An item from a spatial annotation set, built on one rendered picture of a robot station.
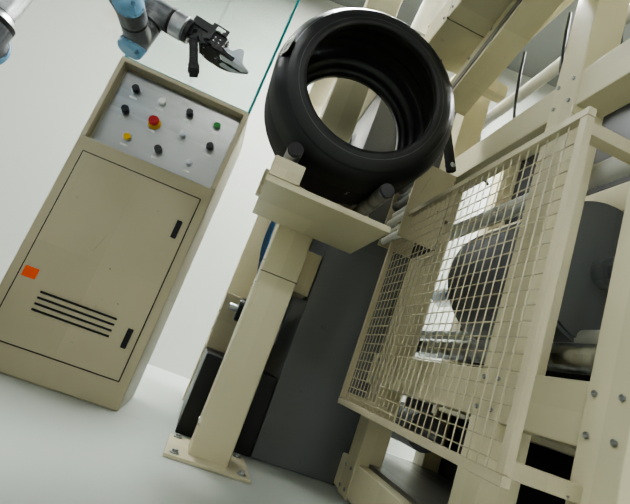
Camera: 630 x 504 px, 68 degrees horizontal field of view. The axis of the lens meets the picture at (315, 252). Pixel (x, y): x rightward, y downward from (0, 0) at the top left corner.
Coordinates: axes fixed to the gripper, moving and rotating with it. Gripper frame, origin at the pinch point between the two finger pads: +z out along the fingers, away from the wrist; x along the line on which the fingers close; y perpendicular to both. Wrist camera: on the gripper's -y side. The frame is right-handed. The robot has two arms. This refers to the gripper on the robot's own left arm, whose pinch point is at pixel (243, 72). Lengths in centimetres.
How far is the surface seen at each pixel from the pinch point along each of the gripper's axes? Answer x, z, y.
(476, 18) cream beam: -5, 55, 60
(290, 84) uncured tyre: -11.6, 14.9, -2.0
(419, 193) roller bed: 18, 70, 5
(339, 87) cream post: 24.7, 26.9, 29.2
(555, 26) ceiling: 163, 155, 276
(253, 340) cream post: 25, 43, -67
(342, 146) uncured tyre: -12.2, 35.9, -10.3
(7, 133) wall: 283, -193, -4
